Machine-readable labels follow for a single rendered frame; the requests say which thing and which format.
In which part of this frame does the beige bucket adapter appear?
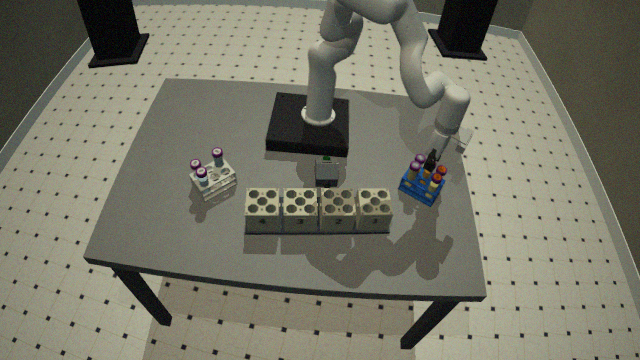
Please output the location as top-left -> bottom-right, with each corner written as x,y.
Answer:
319,188 -> 356,231
282,188 -> 318,231
355,188 -> 393,231
245,188 -> 280,231

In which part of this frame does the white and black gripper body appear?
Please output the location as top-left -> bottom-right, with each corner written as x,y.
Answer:
424,125 -> 451,160

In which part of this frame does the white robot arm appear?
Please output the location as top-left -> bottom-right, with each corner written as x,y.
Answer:
301,0 -> 474,154

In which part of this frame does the cream tube rack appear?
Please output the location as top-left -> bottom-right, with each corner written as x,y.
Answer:
189,159 -> 237,203

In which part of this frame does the blue tube rack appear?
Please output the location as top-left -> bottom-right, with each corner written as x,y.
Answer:
398,167 -> 445,207

